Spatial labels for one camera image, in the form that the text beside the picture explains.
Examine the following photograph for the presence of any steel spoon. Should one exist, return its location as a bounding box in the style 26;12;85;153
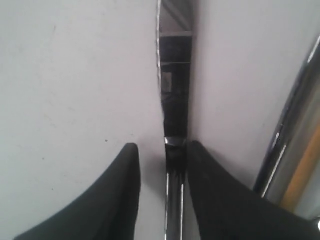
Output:
253;38;320;204

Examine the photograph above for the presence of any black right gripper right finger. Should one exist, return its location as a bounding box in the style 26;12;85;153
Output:
187;141;320;240

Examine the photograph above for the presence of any steel table knife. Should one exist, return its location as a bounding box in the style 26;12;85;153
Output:
156;0;197;240

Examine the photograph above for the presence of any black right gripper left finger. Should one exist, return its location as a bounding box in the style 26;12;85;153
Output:
17;143;141;240

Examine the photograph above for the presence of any wooden chopstick lying lengthwise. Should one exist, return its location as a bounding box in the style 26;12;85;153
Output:
280;126;320;212

